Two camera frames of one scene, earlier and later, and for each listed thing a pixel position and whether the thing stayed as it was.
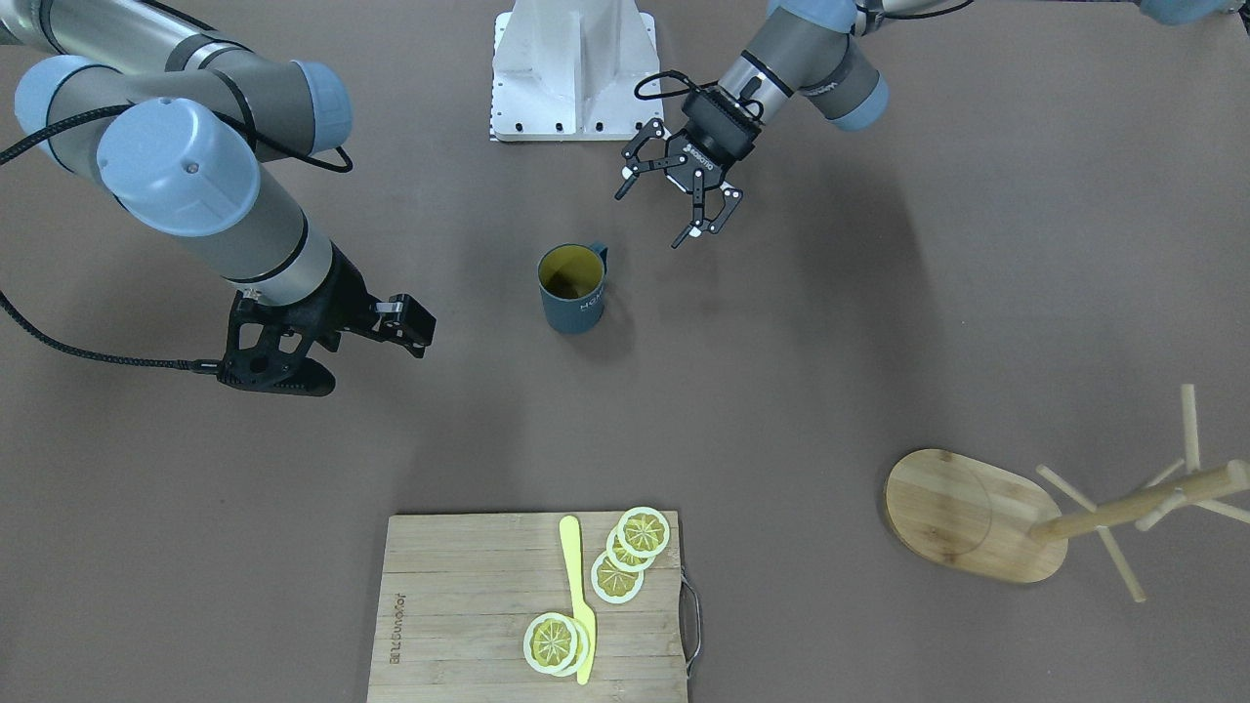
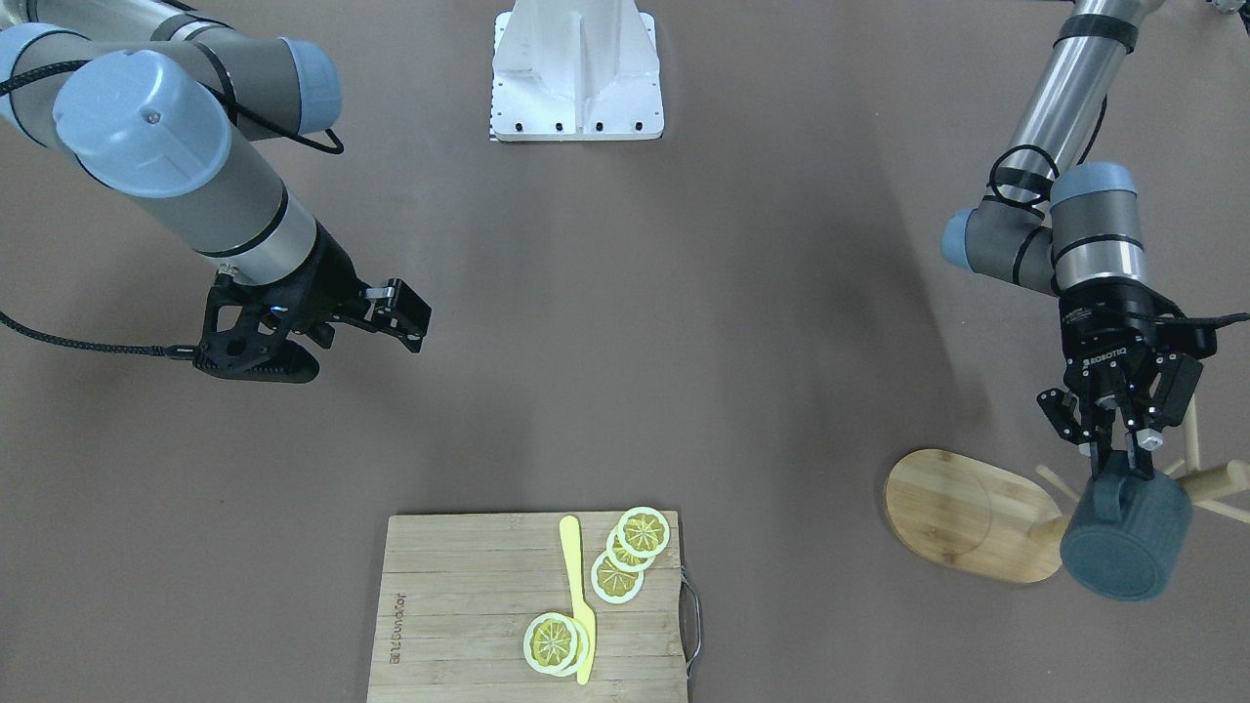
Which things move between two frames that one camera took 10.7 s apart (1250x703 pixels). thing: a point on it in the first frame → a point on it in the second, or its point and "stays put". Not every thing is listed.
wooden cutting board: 458,591 stays put
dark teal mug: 571,279 → 1125,533
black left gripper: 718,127 → 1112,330
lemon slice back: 624,559 stays put
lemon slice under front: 583,646 stays put
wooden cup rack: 983,519 stays put
